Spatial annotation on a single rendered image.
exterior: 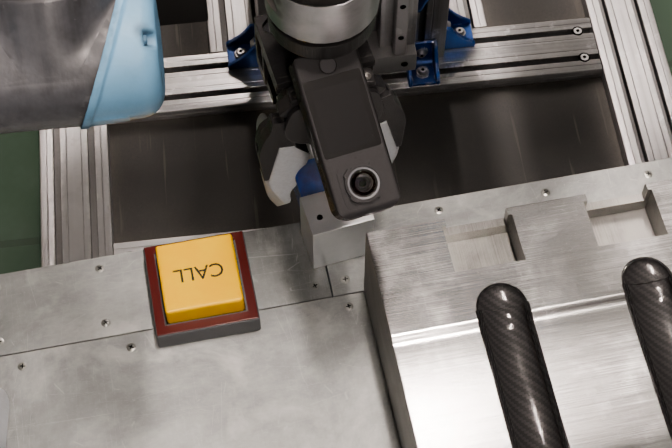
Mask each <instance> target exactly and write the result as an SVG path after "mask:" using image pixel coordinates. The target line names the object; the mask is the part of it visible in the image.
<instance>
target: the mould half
mask: <svg viewBox="0 0 672 448"><path fill-rule="evenodd" d="M646 186H647V189H648V190H652V191H653V194H654V197H655V200H656V202H657V205H658V208H659V210H660V213H661V216H662V219H663V221H664V224H665V227H666V230H667V232H668V234H665V235H660V236H654V237H648V238H643V239H637V240H632V241H626V242H621V243H615V244H609V245H604V246H598V243H597V240H596V237H595V234H594V231H593V228H592V225H591V222H590V219H589V216H588V213H587V210H586V207H585V204H584V201H587V198H586V195H585V194H583V195H577V196H572V197H566V198H560V199H555V200H549V201H543V202H538V203H532V204H526V205H520V206H515V207H509V208H506V210H507V213H508V215H510V214H512V216H513V219H514V222H515V225H516V229H517V232H518V235H519V239H520V242H521V245H522V248H523V252H524V255H525V258H526V260H520V261H514V262H509V263H503V264H498V265H492V266H487V267H481V268H475V269H470V270H464V271H459V272H455V270H454V267H453V263H452V259H451V256H450V252H449V249H448V245H447V241H446V238H445V234H444V230H443V227H442V226H446V223H445V219H440V220H435V221H429V222H423V223H418V224H412V225H406V226H400V227H395V228H389V229H383V230H378V231H372V232H367V233H366V243H365V271H364V292H365V296H366V300H367V305H368V309H369V313H370V317H371V321H372V326H373V330H374V334H375V338H376V343H377V347H378V351H379V355H380V359H381V364H382V368H383V372H384V376H385V380H386V385H387V389H388V393H389V397H390V401H391V406H392V410H393V414H394V418H395V422H396V427H397V431H398V435H399V439H400V444H401V448H512V446H511V442H510V439H509V435H508V431H507V428H506V424H505V420H504V417H503V413H502V409H501V405H500V402H499V398H498V394H497V390H496V386H495V383H494V379H493V375H492V371H491V368H490V364H489V360H488V356H487V353H486V349H485V346H484V342H483V339H482V336H481V332H480V328H479V323H478V319H477V315H476V312H475V311H477V300H478V297H479V295H480V293H481V292H482V291H483V290H484V289H486V288H487V287H489V286H491V285H494V284H508V285H511V286H513V287H515V288H517V289H518V290H519V291H521V292H522V294H523V295H524V296H525V298H526V300H527V301H529V303H530V306H531V310H532V314H533V319H534V323H535V326H536V330H537V333H538V337H539V340H540V344H541V348H542V351H543V355H544V358H545V361H546V365H547V368H548V372H549V375H550V379H551V382H552V386H553V389H554V393H555V397H556V400H557V404H558V407H559V411H560V414H561V418H562V421H563V424H564V428H565V431H566V435H567V438H568V441H569V444H570V447H571V448H672V440H671V437H670V434H669V432H668V429H667V426H666V423H665V420H664V417H663V414H662V411H661V408H660V405H659V402H658V398H657V395H656V392H655V389H654V386H653V383H652V380H651V377H650V374H649V371H648V368H647V364H646V361H645V358H644V355H643V352H642V349H641V346H640V343H639V339H638V336H637V333H636V330H635V327H634V324H633V321H632V318H631V315H630V312H629V309H628V306H627V303H626V299H625V294H624V290H623V287H622V284H623V281H622V274H623V271H624V268H625V267H626V266H627V265H628V263H630V262H631V261H633V260H635V259H638V258H651V259H655V260H657V261H659V262H661V263H662V264H664V265H665V266H666V267H667V268H668V269H669V271H670V273H671V275H672V179H669V180H663V181H657V182H652V183H646Z"/></svg>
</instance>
